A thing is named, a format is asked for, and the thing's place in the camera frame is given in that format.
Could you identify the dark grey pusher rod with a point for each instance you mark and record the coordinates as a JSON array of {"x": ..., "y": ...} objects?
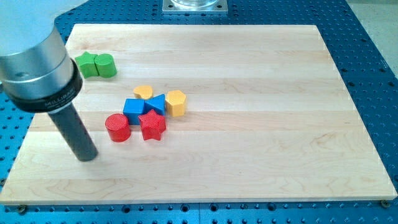
[{"x": 72, "y": 129}]

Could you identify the yellow hexagon block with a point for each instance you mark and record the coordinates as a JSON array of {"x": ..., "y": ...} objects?
[{"x": 175, "y": 102}]

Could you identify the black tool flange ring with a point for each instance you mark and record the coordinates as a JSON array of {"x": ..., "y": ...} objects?
[{"x": 54, "y": 101}]

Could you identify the green star block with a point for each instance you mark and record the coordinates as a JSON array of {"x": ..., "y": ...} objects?
[{"x": 86, "y": 64}]

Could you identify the light wooden board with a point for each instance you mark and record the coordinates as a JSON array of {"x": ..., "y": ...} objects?
[{"x": 268, "y": 119}]

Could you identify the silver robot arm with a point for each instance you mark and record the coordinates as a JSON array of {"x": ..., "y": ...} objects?
[{"x": 37, "y": 73}]

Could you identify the red cylinder block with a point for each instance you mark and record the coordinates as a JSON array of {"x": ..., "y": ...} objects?
[{"x": 117, "y": 126}]

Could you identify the yellow heart block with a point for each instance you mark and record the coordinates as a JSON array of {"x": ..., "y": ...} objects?
[{"x": 144, "y": 92}]

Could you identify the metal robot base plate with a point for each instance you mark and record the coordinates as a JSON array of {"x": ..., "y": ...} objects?
[{"x": 180, "y": 7}]

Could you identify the brass board clamp right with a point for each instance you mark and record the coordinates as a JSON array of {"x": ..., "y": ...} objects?
[{"x": 385, "y": 203}]

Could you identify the blue cube block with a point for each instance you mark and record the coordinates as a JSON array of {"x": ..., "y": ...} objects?
[{"x": 132, "y": 109}]

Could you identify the green cylinder block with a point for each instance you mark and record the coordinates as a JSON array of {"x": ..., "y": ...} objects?
[{"x": 105, "y": 65}]

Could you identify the blue triangle block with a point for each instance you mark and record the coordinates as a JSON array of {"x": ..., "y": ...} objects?
[{"x": 156, "y": 103}]

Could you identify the red star block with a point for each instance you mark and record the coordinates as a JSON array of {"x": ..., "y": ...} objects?
[{"x": 152, "y": 125}]

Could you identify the brass board clamp left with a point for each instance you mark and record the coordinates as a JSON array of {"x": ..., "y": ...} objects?
[{"x": 21, "y": 209}]

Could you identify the brass board clamp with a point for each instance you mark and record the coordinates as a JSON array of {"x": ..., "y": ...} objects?
[
  {"x": 21, "y": 209},
  {"x": 385, "y": 203}
]

